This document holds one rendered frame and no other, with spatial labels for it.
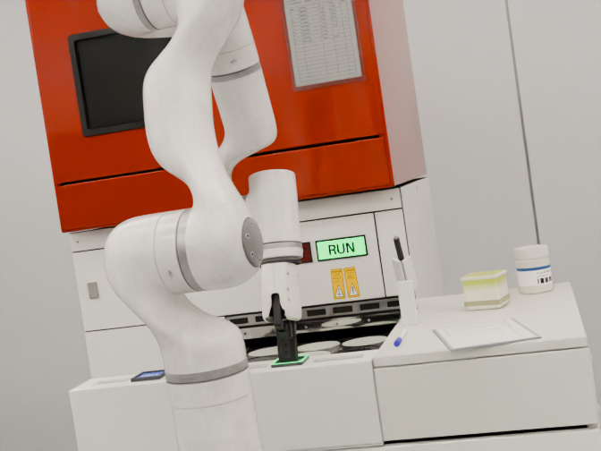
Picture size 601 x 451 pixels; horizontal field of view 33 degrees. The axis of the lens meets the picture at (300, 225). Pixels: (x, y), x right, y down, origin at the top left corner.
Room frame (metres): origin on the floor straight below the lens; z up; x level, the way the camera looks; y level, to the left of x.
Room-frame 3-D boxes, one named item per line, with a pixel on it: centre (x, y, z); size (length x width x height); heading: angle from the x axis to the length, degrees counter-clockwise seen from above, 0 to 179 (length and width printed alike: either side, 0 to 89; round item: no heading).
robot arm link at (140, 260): (1.44, 0.20, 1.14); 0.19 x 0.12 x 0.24; 70
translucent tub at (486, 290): (1.98, -0.35, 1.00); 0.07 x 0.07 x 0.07; 61
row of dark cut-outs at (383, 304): (2.30, -0.01, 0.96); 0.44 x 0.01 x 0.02; 77
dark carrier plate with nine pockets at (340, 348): (2.09, 0.03, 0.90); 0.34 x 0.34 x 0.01; 77
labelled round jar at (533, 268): (2.09, -0.47, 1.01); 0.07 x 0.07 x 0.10
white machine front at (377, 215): (2.35, 0.16, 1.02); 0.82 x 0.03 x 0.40; 77
